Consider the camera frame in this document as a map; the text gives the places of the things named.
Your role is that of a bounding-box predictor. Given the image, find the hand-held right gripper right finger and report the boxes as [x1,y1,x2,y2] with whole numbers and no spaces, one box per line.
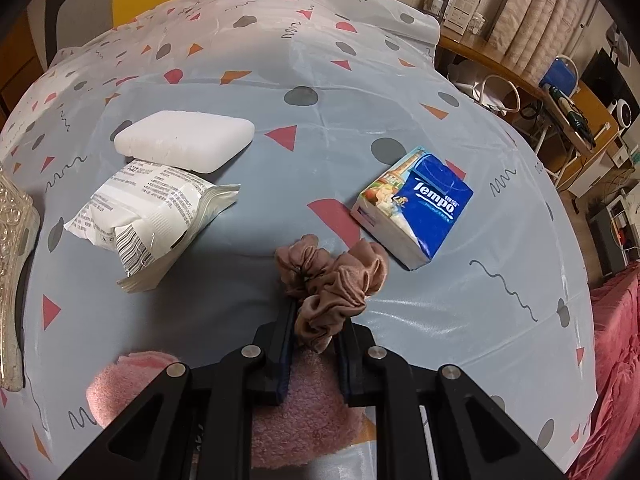
[332,322,568,480]

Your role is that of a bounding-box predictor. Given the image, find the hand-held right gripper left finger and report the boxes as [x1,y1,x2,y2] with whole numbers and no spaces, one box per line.
[57,300,298,480]

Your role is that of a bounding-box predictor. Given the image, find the pink dishcloth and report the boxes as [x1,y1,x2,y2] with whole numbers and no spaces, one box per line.
[85,350,373,471]

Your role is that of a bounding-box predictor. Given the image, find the brown satin scrunchie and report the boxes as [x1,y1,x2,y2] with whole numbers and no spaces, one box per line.
[275,240,388,351]

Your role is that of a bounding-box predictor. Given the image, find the blue pocket tissue pack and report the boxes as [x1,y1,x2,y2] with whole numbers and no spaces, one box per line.
[350,146,474,268]

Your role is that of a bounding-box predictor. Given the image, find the white wet wipes packet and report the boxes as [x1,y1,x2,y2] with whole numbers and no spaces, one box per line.
[64,159,242,293]

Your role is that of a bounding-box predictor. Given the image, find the white sponge block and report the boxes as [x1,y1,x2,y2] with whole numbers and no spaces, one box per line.
[114,110,255,173]

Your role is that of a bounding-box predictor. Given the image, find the pink blanket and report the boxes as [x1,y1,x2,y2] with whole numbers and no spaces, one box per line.
[570,260,640,480]

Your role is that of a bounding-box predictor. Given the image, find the ornate gold tissue box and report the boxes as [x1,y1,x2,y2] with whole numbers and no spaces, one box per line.
[0,162,42,391]

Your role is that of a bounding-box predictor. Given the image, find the grey low shelf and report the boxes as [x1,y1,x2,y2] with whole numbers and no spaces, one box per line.
[587,195,640,277]

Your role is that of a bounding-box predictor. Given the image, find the white tote bag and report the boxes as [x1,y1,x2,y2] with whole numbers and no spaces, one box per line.
[450,60,522,117]

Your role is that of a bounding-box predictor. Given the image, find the black tools bundle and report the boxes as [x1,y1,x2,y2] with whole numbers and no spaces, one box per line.
[547,85,597,148]

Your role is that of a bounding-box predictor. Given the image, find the wooden desk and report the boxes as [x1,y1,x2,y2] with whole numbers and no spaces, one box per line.
[435,35,551,106]

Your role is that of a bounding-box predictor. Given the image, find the wooden board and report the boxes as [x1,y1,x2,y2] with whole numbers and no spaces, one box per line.
[570,82,632,171]

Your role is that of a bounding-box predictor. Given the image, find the blue folding chair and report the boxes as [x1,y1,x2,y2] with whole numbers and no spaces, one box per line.
[537,55,581,93]

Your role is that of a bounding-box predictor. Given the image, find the white desk fan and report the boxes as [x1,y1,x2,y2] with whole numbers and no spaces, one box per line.
[612,100,639,129]

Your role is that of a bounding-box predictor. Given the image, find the white carton box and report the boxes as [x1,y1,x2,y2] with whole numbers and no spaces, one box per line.
[445,0,482,33]

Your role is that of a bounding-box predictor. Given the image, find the black monitor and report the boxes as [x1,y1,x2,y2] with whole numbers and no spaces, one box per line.
[582,47,626,111]

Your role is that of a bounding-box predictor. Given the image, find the wooden wardrobe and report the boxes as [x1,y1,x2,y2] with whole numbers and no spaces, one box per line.
[0,15,51,116]

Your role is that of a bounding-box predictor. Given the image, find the beige patterned curtain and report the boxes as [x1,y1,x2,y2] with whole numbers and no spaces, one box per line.
[487,0,598,68]

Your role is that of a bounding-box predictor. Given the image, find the hanging beige bag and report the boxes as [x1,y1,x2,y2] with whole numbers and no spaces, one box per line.
[607,25,634,61]

